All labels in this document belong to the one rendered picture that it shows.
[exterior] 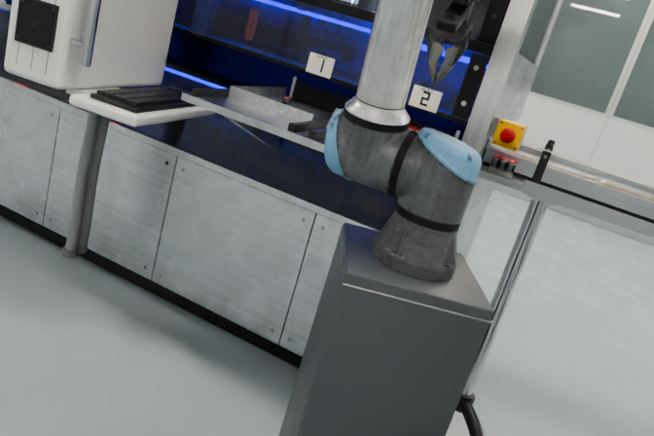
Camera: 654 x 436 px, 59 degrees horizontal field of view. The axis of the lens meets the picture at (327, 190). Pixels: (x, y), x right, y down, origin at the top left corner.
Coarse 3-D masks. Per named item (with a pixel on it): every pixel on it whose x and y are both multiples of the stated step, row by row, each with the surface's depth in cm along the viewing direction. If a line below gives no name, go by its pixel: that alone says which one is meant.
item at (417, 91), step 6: (414, 90) 166; (420, 90) 166; (426, 90) 165; (432, 90) 164; (414, 96) 167; (420, 96) 166; (426, 96) 165; (432, 96) 165; (438, 96) 164; (414, 102) 167; (426, 102) 166; (432, 102) 165; (438, 102) 164; (420, 108) 167; (426, 108) 166; (432, 108) 165
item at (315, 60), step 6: (312, 54) 177; (318, 54) 176; (312, 60) 177; (318, 60) 176; (330, 60) 175; (312, 66) 177; (318, 66) 177; (324, 66) 176; (330, 66) 175; (312, 72) 178; (318, 72) 177; (324, 72) 176; (330, 72) 176
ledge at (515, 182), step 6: (480, 168) 165; (486, 168) 167; (480, 174) 163; (486, 174) 162; (492, 174) 162; (498, 174) 164; (492, 180) 162; (498, 180) 161; (504, 180) 161; (510, 180) 160; (516, 180) 163; (522, 180) 165; (510, 186) 160; (516, 186) 160; (522, 186) 163
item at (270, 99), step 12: (228, 96) 161; (240, 96) 159; (252, 96) 158; (264, 96) 179; (276, 96) 186; (264, 108) 157; (276, 108) 155; (288, 108) 154; (300, 108) 177; (312, 108) 184; (300, 120) 153; (312, 120) 152
